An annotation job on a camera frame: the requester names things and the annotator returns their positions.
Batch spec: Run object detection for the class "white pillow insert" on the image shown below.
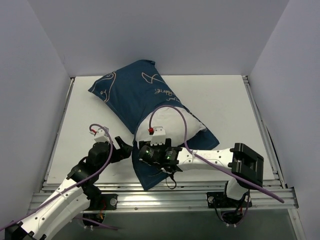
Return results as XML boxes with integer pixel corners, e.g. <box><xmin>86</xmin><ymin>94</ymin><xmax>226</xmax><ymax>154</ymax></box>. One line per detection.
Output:
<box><xmin>135</xmin><ymin>107</ymin><xmax>207</xmax><ymax>147</ymax></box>

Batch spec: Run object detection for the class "blue fish-print pillowcase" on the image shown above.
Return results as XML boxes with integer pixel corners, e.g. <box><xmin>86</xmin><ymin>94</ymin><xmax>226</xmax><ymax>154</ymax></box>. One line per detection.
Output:
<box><xmin>88</xmin><ymin>59</ymin><xmax>220</xmax><ymax>191</ymax></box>

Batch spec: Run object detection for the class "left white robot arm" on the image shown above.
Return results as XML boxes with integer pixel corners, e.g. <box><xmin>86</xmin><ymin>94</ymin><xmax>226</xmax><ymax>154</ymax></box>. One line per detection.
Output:
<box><xmin>4</xmin><ymin>136</ymin><xmax>133</xmax><ymax>240</ymax></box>

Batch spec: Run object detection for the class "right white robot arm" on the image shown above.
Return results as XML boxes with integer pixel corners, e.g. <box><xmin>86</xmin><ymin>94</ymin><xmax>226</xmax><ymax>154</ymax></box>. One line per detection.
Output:
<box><xmin>138</xmin><ymin>138</ymin><xmax>264</xmax><ymax>207</ymax></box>

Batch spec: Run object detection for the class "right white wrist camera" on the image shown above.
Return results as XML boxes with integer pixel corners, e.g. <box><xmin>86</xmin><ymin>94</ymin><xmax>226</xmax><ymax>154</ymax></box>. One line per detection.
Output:
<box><xmin>148</xmin><ymin>126</ymin><xmax>166</xmax><ymax>146</ymax></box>

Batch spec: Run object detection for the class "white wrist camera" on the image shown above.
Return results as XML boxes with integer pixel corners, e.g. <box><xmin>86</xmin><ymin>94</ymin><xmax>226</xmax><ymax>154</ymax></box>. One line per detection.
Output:
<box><xmin>90</xmin><ymin>127</ymin><xmax>110</xmax><ymax>143</ymax></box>
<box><xmin>148</xmin><ymin>126</ymin><xmax>166</xmax><ymax>146</ymax></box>

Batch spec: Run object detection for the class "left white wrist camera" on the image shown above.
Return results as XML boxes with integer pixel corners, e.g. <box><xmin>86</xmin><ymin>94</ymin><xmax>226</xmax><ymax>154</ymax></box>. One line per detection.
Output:
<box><xmin>90</xmin><ymin>127</ymin><xmax>110</xmax><ymax>143</ymax></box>

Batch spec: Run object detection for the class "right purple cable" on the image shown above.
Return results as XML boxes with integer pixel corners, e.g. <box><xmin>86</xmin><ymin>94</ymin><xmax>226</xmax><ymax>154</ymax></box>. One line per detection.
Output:
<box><xmin>148</xmin><ymin>105</ymin><xmax>286</xmax><ymax>204</ymax></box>

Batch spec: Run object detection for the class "purple cable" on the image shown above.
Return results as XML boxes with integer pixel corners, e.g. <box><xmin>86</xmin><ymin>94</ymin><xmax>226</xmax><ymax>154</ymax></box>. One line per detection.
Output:
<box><xmin>148</xmin><ymin>105</ymin><xmax>286</xmax><ymax>204</ymax></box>
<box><xmin>0</xmin><ymin>123</ymin><xmax>118</xmax><ymax>230</ymax></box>

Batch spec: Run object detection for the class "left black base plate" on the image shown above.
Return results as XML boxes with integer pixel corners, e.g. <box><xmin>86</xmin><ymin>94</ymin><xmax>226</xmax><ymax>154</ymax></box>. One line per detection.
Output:
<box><xmin>98</xmin><ymin>193</ymin><xmax>118</xmax><ymax>211</ymax></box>

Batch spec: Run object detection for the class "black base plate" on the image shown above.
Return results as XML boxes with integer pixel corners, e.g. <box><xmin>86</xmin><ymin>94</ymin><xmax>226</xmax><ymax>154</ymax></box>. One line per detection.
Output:
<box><xmin>98</xmin><ymin>193</ymin><xmax>118</xmax><ymax>211</ymax></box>
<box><xmin>206</xmin><ymin>191</ymin><xmax>247</xmax><ymax>209</ymax></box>

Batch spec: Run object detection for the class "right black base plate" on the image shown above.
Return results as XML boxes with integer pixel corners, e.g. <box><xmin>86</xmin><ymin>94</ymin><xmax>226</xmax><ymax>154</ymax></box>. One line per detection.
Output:
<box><xmin>206</xmin><ymin>191</ymin><xmax>247</xmax><ymax>209</ymax></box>

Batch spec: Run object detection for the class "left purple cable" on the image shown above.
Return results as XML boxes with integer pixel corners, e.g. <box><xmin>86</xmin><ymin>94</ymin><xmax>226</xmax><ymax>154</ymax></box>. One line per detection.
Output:
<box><xmin>0</xmin><ymin>123</ymin><xmax>118</xmax><ymax>230</ymax></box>

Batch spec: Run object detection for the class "aluminium mounting rail frame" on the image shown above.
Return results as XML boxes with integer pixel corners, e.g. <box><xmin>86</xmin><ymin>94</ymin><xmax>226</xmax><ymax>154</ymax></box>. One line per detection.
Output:
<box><xmin>24</xmin><ymin>74</ymin><xmax>300</xmax><ymax>240</ymax></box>

